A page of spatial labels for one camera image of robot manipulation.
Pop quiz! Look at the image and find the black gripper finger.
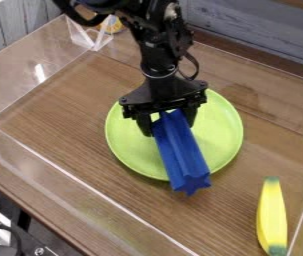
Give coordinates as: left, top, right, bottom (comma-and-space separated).
182, 107, 198, 127
136, 115, 152, 137

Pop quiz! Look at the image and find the yellow labelled can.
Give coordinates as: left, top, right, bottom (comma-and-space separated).
99, 15, 124, 34

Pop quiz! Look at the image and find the clear acrylic tray wall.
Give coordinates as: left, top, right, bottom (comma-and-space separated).
0, 19, 303, 256

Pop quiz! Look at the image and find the clear acrylic corner bracket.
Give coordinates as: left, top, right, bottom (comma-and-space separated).
66, 16, 114, 52

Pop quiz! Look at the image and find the black cable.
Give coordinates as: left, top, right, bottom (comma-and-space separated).
0, 223, 24, 256

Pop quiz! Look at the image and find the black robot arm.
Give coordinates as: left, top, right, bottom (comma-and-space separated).
52, 0, 208, 137

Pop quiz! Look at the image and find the blue star-shaped block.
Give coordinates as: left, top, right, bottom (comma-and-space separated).
152, 110, 211, 196

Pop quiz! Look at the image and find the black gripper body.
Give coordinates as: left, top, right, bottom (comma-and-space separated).
119, 75, 208, 119

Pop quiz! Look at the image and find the green plate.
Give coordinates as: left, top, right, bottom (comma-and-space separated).
104, 89, 245, 181

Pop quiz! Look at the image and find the yellow toy banana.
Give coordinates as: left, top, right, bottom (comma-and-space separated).
257, 176, 287, 256

